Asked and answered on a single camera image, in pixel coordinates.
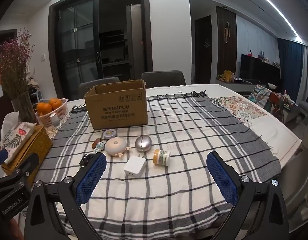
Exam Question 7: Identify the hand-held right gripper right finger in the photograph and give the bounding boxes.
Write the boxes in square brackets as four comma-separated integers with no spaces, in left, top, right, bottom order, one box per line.
[206,151,290,240]

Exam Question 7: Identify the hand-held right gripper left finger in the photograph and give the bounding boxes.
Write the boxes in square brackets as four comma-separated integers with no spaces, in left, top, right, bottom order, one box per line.
[24,154,107,240]

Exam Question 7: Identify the white blue figurine keychain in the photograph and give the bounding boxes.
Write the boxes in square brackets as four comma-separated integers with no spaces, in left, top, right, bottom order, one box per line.
[94,140,106,154]

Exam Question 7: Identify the white plug charger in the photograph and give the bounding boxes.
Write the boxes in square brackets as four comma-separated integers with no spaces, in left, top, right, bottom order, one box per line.
[123,155,146,177]

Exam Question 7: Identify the silver metal egg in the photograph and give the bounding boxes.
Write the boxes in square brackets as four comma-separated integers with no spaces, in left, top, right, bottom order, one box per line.
[135,135,152,153]

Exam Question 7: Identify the brown cardboard box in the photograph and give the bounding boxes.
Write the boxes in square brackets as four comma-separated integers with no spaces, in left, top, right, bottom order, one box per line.
[84,79,149,130]

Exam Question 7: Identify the black key fob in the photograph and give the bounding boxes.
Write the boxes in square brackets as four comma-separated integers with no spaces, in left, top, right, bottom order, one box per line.
[80,154,95,166]

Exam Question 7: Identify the floral fabric tissue cover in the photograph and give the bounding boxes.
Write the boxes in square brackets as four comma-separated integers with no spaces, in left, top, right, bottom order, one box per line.
[0,121,38,161]

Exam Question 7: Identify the white tissue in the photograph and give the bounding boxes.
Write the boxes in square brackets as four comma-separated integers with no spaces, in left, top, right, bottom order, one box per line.
[0,112,20,140]

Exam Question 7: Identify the peach round gadget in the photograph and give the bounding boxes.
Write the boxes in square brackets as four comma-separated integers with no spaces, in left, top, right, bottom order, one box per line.
[105,137,132,157]

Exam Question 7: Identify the round clear plastic cap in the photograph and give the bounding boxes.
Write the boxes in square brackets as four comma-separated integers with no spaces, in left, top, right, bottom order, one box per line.
[103,129,117,141]

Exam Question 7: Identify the glass vase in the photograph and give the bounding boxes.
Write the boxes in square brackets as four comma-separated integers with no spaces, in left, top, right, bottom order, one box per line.
[12,91,37,125]

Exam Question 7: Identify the orange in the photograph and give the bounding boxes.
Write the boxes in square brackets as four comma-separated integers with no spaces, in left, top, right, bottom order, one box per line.
[36,101,53,117]
[49,98,63,111]

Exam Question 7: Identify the grey plaid cloth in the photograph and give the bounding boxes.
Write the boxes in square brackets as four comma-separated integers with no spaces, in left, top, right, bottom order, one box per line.
[34,91,282,228]

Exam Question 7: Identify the small jar yellow lid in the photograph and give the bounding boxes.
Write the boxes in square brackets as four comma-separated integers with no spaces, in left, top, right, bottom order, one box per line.
[153,149,171,167]

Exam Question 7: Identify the white shelf rack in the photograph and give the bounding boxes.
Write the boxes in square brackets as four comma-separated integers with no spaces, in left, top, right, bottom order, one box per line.
[29,75,43,105]

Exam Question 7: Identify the grey dining chair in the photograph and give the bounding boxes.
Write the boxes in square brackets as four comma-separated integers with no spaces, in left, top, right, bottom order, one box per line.
[78,77,120,98]
[281,152,308,207]
[141,71,186,89]

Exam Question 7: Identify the colourful draped fabric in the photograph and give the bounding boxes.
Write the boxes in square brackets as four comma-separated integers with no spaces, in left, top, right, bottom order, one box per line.
[249,85,272,113]

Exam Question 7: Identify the dried purple flowers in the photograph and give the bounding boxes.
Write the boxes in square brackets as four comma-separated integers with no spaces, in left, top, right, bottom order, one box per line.
[0,29,36,98]

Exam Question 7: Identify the white low cabinet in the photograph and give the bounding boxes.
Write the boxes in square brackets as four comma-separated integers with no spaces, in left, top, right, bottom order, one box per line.
[216,76,260,93]

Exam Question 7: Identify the grey sofa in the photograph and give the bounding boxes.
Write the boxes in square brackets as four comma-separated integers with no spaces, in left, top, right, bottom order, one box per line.
[298,101,308,130]

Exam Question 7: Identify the black television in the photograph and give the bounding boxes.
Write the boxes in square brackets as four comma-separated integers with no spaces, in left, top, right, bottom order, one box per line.
[240,54,281,87]

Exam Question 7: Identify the blue curtain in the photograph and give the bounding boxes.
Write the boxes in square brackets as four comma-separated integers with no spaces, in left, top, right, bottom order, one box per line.
[277,38,304,105]

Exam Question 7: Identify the dark wooden door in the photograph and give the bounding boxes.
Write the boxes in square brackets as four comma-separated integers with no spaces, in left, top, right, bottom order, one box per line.
[194,15,212,84]

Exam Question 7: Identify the white sheer curtain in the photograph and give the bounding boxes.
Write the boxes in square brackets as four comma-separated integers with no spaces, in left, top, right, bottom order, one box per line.
[297,45,308,105]

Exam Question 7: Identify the dark sliding glass door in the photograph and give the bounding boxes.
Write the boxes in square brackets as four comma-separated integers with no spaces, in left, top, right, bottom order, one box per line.
[48,0,153,101]

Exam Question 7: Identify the ceiling light strip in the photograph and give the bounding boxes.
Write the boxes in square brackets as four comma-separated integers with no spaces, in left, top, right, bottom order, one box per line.
[237,0,303,43]

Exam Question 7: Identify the white wire fruit basket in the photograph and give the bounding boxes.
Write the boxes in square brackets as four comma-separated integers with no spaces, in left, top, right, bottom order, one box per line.
[35,98,69,127]

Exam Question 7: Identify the dark panel gold handle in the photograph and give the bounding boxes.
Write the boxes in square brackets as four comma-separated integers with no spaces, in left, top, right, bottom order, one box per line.
[216,6,237,80]

